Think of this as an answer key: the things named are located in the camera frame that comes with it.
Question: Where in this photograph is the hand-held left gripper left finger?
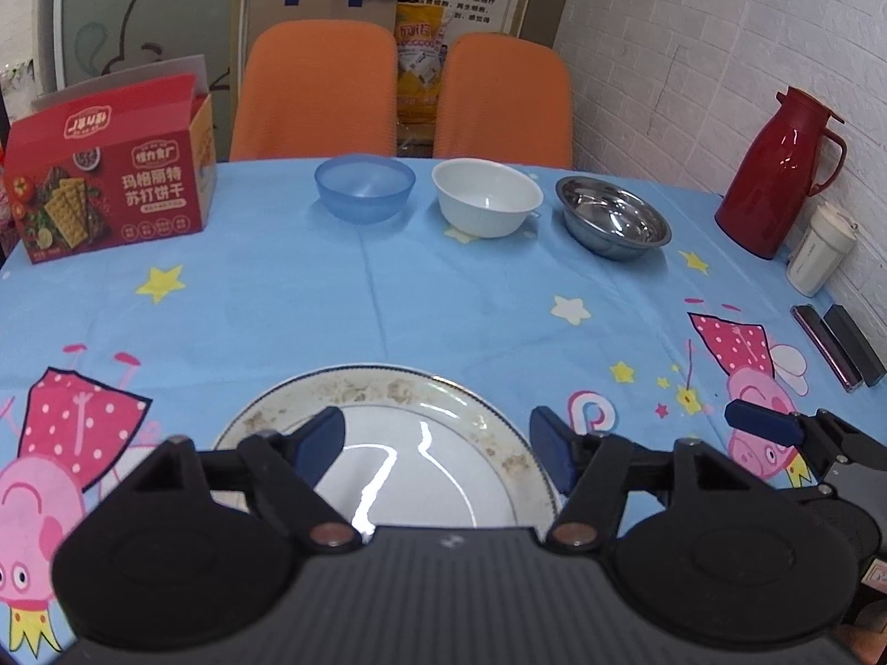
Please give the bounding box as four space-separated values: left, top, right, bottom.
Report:
162 406 362 556

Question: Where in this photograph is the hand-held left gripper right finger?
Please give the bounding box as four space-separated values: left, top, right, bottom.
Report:
529 406 709 556

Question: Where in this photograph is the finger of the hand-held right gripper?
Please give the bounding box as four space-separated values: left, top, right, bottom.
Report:
724 398 869 478

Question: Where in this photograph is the white plate with patterned rim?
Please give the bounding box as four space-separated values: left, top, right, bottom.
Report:
211 363 561 536

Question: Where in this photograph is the dark rectangular case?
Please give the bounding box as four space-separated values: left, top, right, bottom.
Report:
791 304 864 390

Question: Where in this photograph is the black slim case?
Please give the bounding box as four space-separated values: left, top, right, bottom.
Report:
822 304 887 388

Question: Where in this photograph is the blue cartoon printed tablecloth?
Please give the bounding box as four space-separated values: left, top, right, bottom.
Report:
0 152 887 665

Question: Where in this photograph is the white travel tumbler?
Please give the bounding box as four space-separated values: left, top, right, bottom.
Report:
786 201 860 298

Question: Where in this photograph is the stainless steel bowl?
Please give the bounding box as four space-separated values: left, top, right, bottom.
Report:
555 176 672 262

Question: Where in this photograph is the red thermos jug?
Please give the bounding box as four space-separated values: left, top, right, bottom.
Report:
713 86 848 262

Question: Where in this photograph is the blue translucent plastic bowl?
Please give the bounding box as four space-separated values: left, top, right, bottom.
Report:
314 154 417 226

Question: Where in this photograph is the white ceramic bowl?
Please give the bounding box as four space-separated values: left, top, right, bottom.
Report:
431 158 544 239

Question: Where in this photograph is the red cracker box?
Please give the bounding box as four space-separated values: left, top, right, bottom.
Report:
3 55 218 266

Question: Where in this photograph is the orange chair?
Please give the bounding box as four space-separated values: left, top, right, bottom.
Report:
228 20 400 162
432 32 575 169

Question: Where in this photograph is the yellow printed bag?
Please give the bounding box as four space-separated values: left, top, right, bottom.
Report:
394 3 464 127

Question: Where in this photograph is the frosted glass panel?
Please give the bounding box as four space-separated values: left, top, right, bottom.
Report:
33 0 240 154

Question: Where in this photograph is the cardboard bag with blue handles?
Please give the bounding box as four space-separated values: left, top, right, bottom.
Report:
247 0 400 51

